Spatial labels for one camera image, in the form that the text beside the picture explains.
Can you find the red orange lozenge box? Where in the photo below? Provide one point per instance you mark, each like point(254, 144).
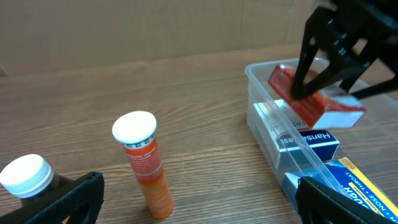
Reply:
point(328, 108)

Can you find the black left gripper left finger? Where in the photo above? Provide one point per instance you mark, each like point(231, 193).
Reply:
point(71, 201)

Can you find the brown bottle white cap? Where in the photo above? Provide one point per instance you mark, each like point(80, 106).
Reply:
point(30, 177)

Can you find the clear plastic container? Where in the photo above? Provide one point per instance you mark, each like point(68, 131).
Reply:
point(370, 145)

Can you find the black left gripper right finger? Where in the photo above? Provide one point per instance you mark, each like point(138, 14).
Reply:
point(319, 204)

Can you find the white blue Hansaplast box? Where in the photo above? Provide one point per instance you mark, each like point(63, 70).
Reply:
point(282, 146)

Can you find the blue yellow VapoDrops box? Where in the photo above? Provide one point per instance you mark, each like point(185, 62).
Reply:
point(353, 181)

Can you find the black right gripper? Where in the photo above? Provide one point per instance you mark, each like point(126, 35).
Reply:
point(359, 39)

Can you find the orange tube white cap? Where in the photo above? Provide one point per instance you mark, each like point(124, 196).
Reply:
point(136, 132)

